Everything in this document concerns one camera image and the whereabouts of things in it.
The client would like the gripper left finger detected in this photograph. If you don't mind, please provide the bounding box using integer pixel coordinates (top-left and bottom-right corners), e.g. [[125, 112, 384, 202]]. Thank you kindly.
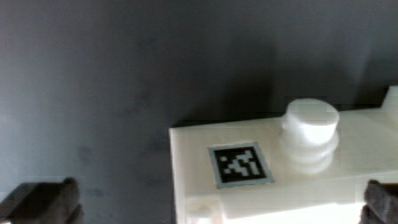
[[0, 178, 86, 224]]

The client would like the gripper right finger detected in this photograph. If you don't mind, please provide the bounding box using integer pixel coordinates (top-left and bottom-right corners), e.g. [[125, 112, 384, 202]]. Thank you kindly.
[[363, 180, 398, 224]]

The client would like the white cabinet body box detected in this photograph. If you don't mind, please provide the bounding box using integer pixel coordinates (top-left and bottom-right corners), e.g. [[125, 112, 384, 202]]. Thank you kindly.
[[169, 86, 398, 224]]

